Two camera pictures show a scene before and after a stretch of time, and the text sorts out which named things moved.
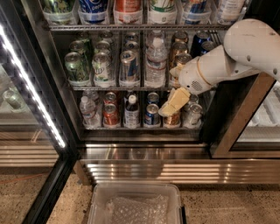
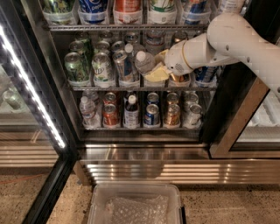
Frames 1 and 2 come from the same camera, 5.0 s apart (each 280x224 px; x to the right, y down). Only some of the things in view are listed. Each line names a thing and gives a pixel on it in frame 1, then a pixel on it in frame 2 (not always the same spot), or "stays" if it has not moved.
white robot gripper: [191, 75] to [176, 59]
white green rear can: [106, 35] stays
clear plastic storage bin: [136, 203] stays
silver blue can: [132, 46] to [118, 46]
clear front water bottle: [157, 55] to [144, 62]
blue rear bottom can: [152, 98] stays
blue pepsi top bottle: [93, 11] stays
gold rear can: [179, 36] stays
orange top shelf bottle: [128, 11] stays
